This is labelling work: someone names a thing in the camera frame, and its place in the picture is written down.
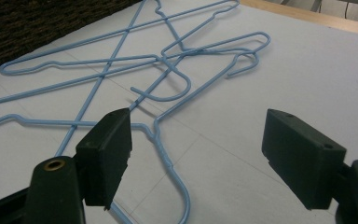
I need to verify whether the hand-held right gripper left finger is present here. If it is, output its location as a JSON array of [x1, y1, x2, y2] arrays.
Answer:
[[75, 107, 133, 211]]

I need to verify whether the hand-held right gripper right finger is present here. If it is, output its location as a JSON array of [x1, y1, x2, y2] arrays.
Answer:
[[261, 108, 348, 211]]

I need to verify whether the blue wire clothes hanger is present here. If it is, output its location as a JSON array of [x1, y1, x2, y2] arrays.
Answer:
[[54, 0, 260, 158], [0, 0, 241, 103], [0, 31, 272, 224]]

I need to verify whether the brown woven basket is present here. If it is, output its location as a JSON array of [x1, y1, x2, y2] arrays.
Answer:
[[0, 0, 143, 75]]

